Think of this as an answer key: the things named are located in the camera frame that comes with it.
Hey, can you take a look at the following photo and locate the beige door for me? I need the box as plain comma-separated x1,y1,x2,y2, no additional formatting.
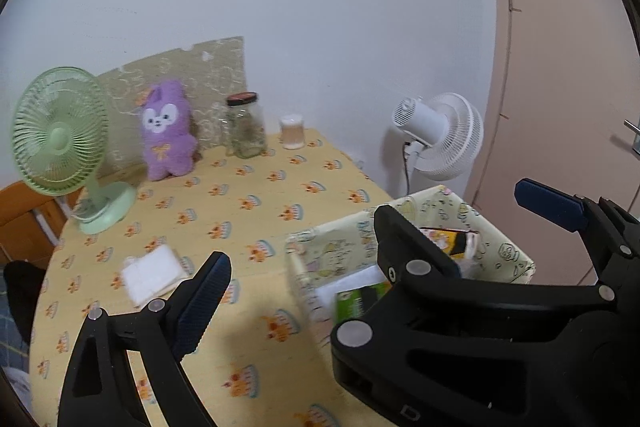
466,0,639,285

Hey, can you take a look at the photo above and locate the white standing fan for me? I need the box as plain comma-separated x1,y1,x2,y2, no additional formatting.
392,92,485,194

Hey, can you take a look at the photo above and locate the green desk fan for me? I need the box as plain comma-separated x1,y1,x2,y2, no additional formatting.
11,66,137,235

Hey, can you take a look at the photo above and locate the black garment on chair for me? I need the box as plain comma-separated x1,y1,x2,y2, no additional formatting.
3,260,46,345

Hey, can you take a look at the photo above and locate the purple plush toy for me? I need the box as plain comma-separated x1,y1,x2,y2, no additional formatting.
140,79,198,181

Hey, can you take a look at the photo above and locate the white folded towel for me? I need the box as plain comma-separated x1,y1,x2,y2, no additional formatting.
120,245,188,309

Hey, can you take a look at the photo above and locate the patterned board against wall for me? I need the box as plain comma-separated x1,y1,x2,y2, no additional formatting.
96,36,247,176

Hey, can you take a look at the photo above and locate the patterned storage box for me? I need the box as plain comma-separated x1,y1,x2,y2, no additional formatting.
285,185,536,346

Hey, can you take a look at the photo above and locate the glass jar with lid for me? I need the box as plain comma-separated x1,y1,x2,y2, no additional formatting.
222,91,267,159

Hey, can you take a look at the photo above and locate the yellow patterned tablecloth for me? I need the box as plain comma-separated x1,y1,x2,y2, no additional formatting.
28,126,402,427

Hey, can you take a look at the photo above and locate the green sponge pack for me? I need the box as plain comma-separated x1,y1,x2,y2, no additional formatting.
333,282,392,324

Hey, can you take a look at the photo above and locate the cartoon tissue pack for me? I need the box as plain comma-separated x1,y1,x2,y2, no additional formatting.
420,227,480,277

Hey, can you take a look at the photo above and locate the cotton swab container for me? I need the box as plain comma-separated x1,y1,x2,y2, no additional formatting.
280,114,306,150

